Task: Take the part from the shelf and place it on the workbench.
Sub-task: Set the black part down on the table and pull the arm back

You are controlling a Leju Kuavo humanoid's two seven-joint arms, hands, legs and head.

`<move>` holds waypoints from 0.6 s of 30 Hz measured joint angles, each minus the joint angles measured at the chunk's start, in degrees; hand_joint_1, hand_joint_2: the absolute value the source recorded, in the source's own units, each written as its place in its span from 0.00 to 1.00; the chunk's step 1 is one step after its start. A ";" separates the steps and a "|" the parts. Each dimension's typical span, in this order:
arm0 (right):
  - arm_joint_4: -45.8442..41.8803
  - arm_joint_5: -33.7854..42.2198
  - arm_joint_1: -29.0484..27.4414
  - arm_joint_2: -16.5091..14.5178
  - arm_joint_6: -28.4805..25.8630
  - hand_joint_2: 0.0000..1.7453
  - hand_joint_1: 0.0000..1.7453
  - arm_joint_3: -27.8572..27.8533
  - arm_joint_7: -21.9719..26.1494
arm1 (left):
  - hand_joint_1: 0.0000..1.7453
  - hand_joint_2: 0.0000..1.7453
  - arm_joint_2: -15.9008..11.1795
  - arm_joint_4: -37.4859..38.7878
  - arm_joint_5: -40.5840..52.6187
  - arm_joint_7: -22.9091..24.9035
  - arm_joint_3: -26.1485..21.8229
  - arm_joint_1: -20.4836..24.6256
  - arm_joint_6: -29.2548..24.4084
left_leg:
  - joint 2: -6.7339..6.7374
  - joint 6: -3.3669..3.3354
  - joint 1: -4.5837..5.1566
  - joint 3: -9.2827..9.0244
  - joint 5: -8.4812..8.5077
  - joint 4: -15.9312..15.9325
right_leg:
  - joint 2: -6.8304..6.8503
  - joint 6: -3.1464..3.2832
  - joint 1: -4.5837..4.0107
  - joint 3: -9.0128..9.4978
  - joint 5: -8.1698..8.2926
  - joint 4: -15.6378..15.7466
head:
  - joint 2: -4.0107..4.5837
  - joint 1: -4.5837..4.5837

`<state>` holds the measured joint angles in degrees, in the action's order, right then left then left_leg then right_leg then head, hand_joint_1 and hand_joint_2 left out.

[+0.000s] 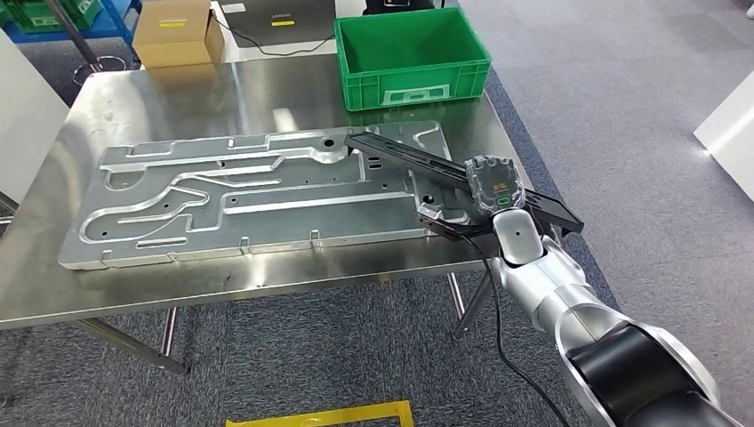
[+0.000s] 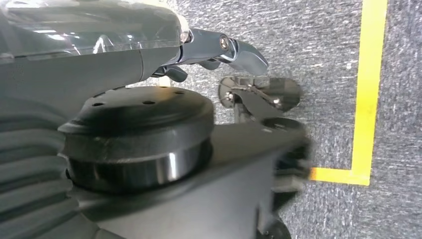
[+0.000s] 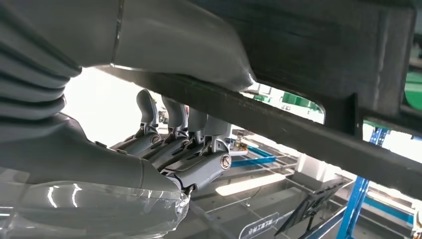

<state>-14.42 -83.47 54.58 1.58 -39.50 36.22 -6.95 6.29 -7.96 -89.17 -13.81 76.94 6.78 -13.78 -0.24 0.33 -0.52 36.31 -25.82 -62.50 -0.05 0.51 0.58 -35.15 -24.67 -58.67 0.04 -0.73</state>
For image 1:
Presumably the black device base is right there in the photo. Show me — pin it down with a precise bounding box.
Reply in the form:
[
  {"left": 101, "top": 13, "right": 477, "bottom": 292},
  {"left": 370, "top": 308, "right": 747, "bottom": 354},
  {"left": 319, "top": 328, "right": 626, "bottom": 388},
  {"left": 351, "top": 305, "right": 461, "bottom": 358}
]
[{"left": 362, "top": 0, "right": 438, "bottom": 17}]

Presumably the thin black laptop cable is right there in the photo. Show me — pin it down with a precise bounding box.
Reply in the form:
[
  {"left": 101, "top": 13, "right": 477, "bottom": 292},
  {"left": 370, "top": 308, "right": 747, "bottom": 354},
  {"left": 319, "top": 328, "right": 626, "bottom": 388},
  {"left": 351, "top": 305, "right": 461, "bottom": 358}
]
[{"left": 209, "top": 12, "right": 337, "bottom": 59}]

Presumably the blue metal cart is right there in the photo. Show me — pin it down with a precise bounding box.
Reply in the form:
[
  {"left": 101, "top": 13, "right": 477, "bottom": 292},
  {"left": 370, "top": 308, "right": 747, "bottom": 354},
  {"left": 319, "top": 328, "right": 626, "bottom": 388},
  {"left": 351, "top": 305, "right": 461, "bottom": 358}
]
[{"left": 0, "top": 0, "right": 144, "bottom": 46}]

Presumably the green crate with white label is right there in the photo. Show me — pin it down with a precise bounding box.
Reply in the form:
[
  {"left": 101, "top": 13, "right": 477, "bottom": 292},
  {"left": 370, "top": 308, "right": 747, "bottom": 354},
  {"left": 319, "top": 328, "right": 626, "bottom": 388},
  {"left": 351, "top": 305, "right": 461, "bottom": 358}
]
[{"left": 5, "top": 0, "right": 104, "bottom": 34}]

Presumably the dark grey laptop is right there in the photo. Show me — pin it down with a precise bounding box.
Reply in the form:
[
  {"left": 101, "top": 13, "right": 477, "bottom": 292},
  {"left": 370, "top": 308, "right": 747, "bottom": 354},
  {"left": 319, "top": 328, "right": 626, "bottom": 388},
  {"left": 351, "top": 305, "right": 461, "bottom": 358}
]
[{"left": 221, "top": 0, "right": 338, "bottom": 48}]

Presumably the white desk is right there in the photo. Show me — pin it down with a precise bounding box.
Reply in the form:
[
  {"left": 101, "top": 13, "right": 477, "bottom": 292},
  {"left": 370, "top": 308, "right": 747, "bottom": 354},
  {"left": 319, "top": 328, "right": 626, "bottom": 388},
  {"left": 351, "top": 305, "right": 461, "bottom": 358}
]
[{"left": 209, "top": 0, "right": 366, "bottom": 64}]

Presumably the ring-base stanchion pole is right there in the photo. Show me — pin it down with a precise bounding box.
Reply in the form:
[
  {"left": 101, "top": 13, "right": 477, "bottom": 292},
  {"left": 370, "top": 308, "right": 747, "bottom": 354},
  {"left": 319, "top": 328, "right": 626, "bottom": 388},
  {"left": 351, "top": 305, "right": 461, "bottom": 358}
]
[{"left": 44, "top": 0, "right": 128, "bottom": 87}]

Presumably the stainless steel workbench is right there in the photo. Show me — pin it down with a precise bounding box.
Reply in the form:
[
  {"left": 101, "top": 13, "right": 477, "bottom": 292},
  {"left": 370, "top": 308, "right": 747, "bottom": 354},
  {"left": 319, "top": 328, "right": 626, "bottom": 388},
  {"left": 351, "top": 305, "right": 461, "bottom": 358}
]
[{"left": 0, "top": 55, "right": 536, "bottom": 376}]

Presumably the white block furniture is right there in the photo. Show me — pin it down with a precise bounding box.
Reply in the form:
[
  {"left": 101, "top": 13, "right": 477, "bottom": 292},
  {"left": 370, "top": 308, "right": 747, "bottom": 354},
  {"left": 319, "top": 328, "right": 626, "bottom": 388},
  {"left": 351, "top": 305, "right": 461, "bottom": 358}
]
[{"left": 693, "top": 73, "right": 754, "bottom": 204}]

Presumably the stainless steel table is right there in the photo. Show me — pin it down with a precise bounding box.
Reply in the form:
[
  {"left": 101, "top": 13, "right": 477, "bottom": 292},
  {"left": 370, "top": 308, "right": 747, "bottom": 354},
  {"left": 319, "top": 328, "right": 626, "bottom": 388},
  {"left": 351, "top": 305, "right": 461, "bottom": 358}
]
[{"left": 0, "top": 193, "right": 20, "bottom": 226}]

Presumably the silver stamped metal panel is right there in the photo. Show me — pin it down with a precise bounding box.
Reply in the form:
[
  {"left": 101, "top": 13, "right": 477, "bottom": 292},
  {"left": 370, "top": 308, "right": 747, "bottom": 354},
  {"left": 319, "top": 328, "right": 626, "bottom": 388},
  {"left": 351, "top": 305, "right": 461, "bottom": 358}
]
[{"left": 57, "top": 120, "right": 474, "bottom": 271}]

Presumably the black plastic plate frame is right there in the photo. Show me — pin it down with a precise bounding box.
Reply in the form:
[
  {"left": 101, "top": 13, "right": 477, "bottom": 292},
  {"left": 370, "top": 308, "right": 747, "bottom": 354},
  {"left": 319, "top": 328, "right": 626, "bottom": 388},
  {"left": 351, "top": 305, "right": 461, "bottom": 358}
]
[{"left": 344, "top": 130, "right": 585, "bottom": 238}]

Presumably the green plastic crate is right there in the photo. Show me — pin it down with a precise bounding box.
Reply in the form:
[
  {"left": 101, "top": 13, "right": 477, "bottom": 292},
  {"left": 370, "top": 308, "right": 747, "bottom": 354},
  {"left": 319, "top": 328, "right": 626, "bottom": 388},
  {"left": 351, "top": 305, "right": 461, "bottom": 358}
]
[{"left": 333, "top": 6, "right": 493, "bottom": 113}]

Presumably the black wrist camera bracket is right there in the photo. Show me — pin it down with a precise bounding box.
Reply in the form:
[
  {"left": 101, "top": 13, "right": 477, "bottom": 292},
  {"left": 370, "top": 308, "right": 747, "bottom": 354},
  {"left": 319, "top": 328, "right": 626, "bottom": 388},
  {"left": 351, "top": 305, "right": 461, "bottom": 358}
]
[{"left": 418, "top": 205, "right": 503, "bottom": 245}]

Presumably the white flat panel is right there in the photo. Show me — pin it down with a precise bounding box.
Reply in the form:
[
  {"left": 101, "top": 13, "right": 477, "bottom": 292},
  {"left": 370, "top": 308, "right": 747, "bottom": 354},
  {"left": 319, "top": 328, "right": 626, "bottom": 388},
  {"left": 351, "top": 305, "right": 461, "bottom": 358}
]
[{"left": 0, "top": 29, "right": 71, "bottom": 205}]

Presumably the brown cardboard box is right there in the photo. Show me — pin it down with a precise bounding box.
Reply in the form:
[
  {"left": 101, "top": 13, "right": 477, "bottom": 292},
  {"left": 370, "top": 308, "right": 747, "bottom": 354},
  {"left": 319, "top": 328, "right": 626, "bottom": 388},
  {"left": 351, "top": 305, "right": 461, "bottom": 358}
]
[{"left": 132, "top": 0, "right": 226, "bottom": 69}]

